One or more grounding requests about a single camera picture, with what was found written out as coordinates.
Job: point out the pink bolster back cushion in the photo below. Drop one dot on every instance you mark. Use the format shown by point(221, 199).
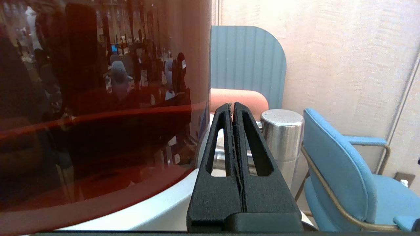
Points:
point(246, 98)

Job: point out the light blue armchair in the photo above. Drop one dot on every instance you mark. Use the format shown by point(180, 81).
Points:
point(334, 164)

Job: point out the large dark tea dispenser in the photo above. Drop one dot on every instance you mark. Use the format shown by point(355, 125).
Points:
point(98, 131)

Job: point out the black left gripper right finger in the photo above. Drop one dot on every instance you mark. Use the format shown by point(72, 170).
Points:
point(265, 193)

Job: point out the silver metal dispenser tap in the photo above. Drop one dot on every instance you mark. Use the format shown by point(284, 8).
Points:
point(282, 137)

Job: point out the blue-grey upholstered booth bench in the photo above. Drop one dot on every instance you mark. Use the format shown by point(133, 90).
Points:
point(246, 59)

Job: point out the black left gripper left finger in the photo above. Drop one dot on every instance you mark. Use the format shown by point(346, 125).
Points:
point(213, 196)

